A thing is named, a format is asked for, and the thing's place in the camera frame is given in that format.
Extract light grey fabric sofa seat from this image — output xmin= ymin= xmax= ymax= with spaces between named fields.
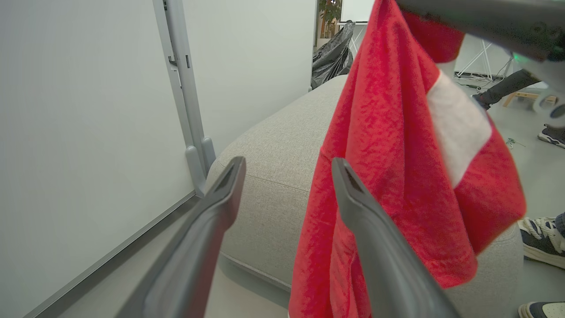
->
xmin=205 ymin=74 xmax=524 ymax=318

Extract dark sneaker white sole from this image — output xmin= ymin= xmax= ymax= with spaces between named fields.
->
xmin=537 ymin=124 xmax=565 ymax=149

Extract dark trouser leg of person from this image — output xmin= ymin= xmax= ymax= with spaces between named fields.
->
xmin=471 ymin=69 xmax=542 ymax=110

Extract red garment with white patch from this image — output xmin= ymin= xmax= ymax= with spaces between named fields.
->
xmin=288 ymin=0 xmax=527 ymax=318

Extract dark sneaker cream toe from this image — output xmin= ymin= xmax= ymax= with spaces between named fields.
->
xmin=518 ymin=302 xmax=565 ymax=318

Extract grey metal partition post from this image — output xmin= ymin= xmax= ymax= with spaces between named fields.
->
xmin=152 ymin=0 xmax=217 ymax=198

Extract white partition board grey frame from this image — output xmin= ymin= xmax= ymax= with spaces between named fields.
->
xmin=0 ymin=0 xmax=197 ymax=318

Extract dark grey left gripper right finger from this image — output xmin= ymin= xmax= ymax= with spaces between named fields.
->
xmin=331 ymin=158 xmax=460 ymax=318

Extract black plastic sheet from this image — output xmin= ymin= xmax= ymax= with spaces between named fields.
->
xmin=310 ymin=20 xmax=356 ymax=91

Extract white metal stand legs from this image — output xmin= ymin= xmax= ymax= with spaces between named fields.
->
xmin=455 ymin=39 xmax=497 ymax=81

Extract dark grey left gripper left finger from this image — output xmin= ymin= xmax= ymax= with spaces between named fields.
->
xmin=116 ymin=156 xmax=246 ymax=318

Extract grey white laced sneaker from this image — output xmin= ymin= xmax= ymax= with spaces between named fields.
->
xmin=518 ymin=216 xmax=565 ymax=269

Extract wooden stool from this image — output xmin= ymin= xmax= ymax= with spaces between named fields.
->
xmin=502 ymin=91 xmax=557 ymax=108

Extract white right gripper green band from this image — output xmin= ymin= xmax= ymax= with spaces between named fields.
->
xmin=396 ymin=0 xmax=565 ymax=129

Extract green potted plant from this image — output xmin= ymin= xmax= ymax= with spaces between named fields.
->
xmin=319 ymin=0 xmax=343 ymax=38

